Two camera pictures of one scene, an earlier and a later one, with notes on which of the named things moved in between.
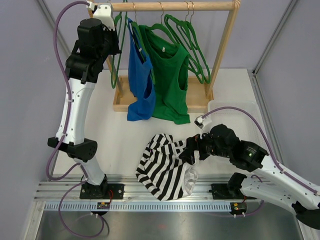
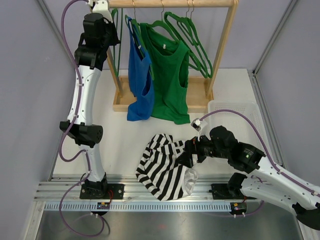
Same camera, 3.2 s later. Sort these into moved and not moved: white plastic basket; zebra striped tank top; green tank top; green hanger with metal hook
Moved: green hanger with metal hook
Not moved: green tank top; white plastic basket; zebra striped tank top
